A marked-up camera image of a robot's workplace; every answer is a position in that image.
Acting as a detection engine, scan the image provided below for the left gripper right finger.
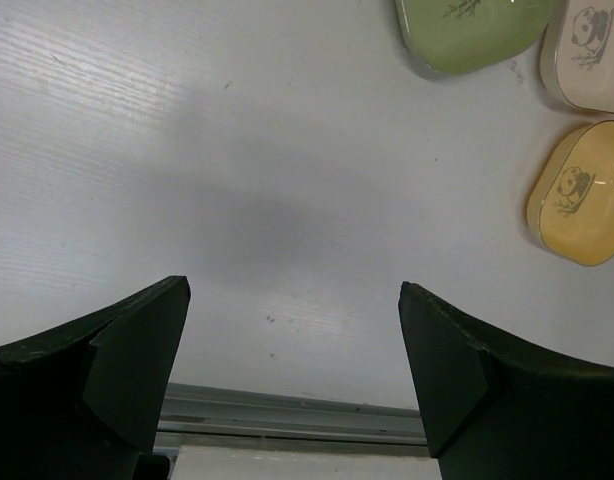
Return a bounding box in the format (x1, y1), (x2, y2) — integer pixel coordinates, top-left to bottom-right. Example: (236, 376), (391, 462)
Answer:
(398, 282), (614, 479)

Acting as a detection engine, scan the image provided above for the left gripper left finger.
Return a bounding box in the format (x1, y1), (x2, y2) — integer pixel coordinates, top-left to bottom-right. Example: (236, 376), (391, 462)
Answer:
(0, 276), (190, 479)

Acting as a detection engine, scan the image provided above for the yellow square plate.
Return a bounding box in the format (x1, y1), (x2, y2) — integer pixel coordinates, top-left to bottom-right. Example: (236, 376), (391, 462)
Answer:
(526, 120), (614, 266)

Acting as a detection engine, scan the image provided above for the green square plate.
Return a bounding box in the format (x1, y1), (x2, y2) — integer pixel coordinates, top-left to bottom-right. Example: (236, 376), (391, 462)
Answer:
(395, 0), (555, 75)

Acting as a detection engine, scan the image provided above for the cream square plate right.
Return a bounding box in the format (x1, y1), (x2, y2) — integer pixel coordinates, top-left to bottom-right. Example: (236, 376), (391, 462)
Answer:
(539, 0), (614, 114)

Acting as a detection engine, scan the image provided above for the aluminium rail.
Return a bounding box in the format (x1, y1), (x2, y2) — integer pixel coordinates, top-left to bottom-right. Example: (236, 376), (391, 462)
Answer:
(158, 383), (427, 447)

